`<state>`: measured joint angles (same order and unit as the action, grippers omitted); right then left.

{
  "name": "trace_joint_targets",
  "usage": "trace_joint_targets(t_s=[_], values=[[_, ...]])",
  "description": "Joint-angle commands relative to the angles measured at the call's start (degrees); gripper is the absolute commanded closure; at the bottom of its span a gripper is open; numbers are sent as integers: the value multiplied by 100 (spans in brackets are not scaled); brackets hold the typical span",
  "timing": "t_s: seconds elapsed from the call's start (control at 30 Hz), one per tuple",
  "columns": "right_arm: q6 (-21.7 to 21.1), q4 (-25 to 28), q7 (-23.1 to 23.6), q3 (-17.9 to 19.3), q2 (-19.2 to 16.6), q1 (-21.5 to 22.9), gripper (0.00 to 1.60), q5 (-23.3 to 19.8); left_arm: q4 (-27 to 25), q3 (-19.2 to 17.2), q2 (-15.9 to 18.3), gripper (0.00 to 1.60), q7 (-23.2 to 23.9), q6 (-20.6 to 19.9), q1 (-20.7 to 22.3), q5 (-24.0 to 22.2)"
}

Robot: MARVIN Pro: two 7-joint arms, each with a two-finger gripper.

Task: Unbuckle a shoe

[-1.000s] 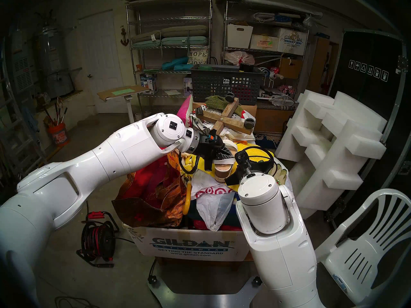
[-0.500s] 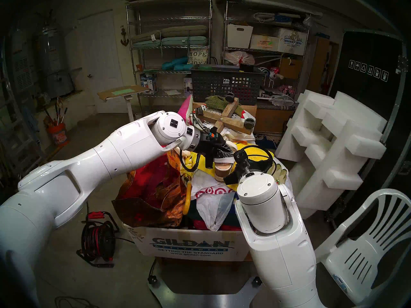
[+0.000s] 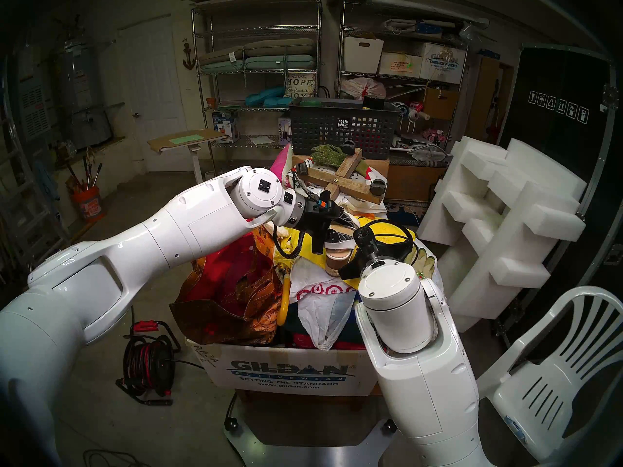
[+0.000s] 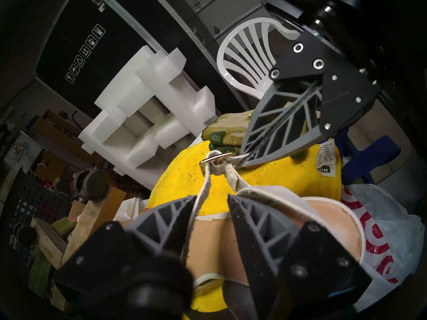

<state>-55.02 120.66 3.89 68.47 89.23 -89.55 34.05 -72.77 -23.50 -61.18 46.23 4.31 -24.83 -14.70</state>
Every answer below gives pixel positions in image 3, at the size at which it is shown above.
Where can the white foam packing block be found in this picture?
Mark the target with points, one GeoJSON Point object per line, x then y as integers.
{"type": "Point", "coordinates": [496, 213]}

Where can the red orange patterned bag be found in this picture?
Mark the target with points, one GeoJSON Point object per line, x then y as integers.
{"type": "Point", "coordinates": [229, 286]}

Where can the teal seat cushion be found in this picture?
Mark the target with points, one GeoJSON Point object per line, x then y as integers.
{"type": "Point", "coordinates": [280, 63]}

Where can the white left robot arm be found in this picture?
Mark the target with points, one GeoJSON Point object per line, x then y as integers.
{"type": "Point", "coordinates": [146, 247]}

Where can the white plastic chair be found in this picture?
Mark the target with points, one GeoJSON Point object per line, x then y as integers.
{"type": "Point", "coordinates": [550, 388]}

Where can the large brown box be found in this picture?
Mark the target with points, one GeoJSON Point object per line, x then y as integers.
{"type": "Point", "coordinates": [416, 181]}

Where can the tan wooden board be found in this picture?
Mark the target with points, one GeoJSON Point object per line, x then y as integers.
{"type": "Point", "coordinates": [484, 98]}

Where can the large Gildan cardboard box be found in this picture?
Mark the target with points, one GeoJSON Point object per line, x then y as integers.
{"type": "Point", "coordinates": [292, 368]}

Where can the beige seat cushion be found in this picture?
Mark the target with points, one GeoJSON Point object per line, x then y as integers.
{"type": "Point", "coordinates": [280, 46]}
{"type": "Point", "coordinates": [221, 57]}

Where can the small Gildan cardboard box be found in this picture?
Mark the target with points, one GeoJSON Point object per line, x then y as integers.
{"type": "Point", "coordinates": [443, 64]}

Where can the blue white product box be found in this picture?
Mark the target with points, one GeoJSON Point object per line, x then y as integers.
{"type": "Point", "coordinates": [226, 125]}

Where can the red fabric item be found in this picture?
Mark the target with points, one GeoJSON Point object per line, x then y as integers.
{"type": "Point", "coordinates": [302, 342]}

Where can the white red-print plastic bag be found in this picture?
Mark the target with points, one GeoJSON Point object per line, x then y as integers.
{"type": "Point", "coordinates": [326, 315]}

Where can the pink flowers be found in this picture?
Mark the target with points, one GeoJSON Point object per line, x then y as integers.
{"type": "Point", "coordinates": [433, 135]}

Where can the brown cardboard box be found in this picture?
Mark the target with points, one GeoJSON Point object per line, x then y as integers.
{"type": "Point", "coordinates": [440, 103]}

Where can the beige green work glove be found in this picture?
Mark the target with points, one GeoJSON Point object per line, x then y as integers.
{"type": "Point", "coordinates": [426, 264]}

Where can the white stand cardboard-top table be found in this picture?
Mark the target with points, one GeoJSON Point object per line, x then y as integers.
{"type": "Point", "coordinates": [185, 140]}

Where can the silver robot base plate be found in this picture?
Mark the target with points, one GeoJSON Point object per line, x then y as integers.
{"type": "Point", "coordinates": [311, 458]}

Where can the grey water heater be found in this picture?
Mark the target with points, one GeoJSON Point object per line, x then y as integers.
{"type": "Point", "coordinates": [87, 101]}

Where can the crumpled clear plastic bag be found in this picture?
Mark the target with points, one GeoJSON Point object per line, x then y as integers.
{"type": "Point", "coordinates": [427, 152]}

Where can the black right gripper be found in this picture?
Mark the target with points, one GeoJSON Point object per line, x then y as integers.
{"type": "Point", "coordinates": [366, 237]}

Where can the wooden cross caster dolly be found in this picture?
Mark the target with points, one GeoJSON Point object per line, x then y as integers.
{"type": "Point", "coordinates": [348, 174]}

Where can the small labelled cardboard box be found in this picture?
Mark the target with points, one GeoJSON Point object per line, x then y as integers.
{"type": "Point", "coordinates": [399, 64]}

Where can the black plastic mesh basket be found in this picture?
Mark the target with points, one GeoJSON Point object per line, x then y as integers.
{"type": "Point", "coordinates": [316, 125]}

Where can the white door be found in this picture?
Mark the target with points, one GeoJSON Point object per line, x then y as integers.
{"type": "Point", "coordinates": [153, 91]}

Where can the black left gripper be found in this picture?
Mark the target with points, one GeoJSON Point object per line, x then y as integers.
{"type": "Point", "coordinates": [316, 213]}

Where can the HOPE text pillow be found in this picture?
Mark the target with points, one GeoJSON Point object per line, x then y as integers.
{"type": "Point", "coordinates": [300, 85]}

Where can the dark blue fabric bag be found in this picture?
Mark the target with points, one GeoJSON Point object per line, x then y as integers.
{"type": "Point", "coordinates": [353, 325]}

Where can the green knit gloves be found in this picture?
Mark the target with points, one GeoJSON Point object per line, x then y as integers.
{"type": "Point", "coordinates": [328, 154]}

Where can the white storage bin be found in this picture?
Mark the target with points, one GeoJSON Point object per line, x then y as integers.
{"type": "Point", "coordinates": [362, 57]}

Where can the orange bucket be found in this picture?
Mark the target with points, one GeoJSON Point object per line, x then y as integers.
{"type": "Point", "coordinates": [87, 207]}

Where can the turquoise folded cushion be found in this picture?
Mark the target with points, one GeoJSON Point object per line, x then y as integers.
{"type": "Point", "coordinates": [265, 96]}

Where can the pink white plastic bag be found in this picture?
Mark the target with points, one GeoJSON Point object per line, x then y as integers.
{"type": "Point", "coordinates": [362, 87]}

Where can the dark anchor wall ornament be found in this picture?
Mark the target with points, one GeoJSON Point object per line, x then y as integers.
{"type": "Point", "coordinates": [189, 60]}

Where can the black flight case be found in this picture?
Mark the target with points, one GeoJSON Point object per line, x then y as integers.
{"type": "Point", "coordinates": [559, 77]}

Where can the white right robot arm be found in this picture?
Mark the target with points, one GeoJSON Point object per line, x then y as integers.
{"type": "Point", "coordinates": [423, 398]}

